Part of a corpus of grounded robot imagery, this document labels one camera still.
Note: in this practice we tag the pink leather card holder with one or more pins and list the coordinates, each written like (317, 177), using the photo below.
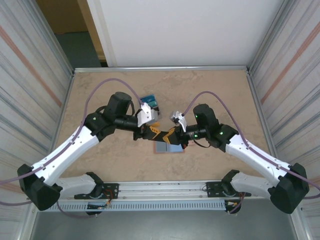
(172, 149)

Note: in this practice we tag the clear acrylic card stand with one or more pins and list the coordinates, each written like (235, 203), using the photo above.
(160, 116)

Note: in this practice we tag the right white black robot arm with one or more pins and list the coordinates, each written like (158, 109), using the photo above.
(250, 155)

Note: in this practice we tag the black card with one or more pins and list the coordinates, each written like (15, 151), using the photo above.
(157, 113)

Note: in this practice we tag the teal card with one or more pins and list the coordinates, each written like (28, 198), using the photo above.
(155, 104)

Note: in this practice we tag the blue card with white print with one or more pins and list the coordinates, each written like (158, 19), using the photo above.
(150, 98)

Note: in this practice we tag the grey metal panel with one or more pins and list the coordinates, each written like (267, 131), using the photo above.
(162, 225)

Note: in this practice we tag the brown wooden door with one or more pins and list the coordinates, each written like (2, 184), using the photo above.
(65, 15)

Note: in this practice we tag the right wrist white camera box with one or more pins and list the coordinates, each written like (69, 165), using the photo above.
(181, 122)

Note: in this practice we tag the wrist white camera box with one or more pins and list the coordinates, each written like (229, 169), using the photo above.
(181, 122)
(145, 116)

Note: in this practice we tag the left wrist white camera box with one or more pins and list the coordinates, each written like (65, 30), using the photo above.
(145, 116)

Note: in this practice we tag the aluminium rail under arm bases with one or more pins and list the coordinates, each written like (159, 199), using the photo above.
(162, 190)

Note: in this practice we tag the aluminium side rail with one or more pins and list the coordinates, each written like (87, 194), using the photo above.
(253, 87)
(69, 87)

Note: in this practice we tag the aluminium rail below white wall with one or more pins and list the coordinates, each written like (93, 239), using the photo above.
(162, 68)

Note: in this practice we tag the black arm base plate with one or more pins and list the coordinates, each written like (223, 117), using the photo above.
(212, 188)
(112, 190)

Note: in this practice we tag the white door frame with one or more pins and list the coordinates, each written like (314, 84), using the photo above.
(102, 30)

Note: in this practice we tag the aluminium frame post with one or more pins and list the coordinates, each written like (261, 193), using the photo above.
(56, 43)
(271, 37)

